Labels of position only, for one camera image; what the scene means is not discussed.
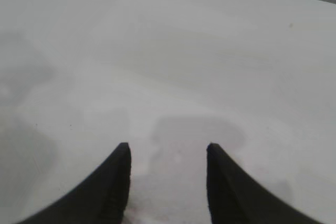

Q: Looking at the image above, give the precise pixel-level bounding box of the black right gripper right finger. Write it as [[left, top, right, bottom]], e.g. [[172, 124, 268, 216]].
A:
[[206, 143, 320, 224]]

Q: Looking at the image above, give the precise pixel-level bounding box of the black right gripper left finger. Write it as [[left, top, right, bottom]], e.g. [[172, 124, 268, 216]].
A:
[[17, 142, 132, 224]]

